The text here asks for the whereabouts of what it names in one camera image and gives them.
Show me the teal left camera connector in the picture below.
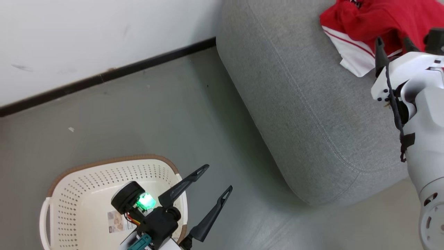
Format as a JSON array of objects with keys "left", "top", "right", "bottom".
[{"left": 127, "top": 233, "right": 152, "bottom": 250}]

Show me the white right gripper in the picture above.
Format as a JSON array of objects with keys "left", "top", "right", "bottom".
[{"left": 370, "top": 36, "right": 444, "bottom": 103}]

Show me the black wall baseboard strip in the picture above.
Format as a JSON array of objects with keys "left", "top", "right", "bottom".
[{"left": 0, "top": 37, "right": 216, "bottom": 117}]

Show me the cream perforated laundry basket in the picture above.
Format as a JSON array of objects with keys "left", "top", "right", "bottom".
[{"left": 39, "top": 155, "right": 188, "bottom": 250}]

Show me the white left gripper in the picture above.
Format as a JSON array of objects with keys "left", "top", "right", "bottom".
[{"left": 149, "top": 164, "right": 233, "bottom": 250}]

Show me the black round left gripper motor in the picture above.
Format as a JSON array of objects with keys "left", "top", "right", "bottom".
[{"left": 111, "top": 181, "right": 146, "bottom": 214}]

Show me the paper label sticker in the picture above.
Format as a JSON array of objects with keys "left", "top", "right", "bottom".
[{"left": 107, "top": 210, "right": 137, "bottom": 234}]

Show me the red jersey with lettering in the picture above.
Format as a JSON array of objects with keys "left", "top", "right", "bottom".
[{"left": 321, "top": 0, "right": 403, "bottom": 77}]

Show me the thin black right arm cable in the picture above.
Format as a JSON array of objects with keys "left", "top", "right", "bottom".
[{"left": 384, "top": 66, "right": 416, "bottom": 163}]

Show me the grey fabric sofa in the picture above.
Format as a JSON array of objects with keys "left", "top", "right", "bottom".
[{"left": 216, "top": 0, "right": 444, "bottom": 207}]

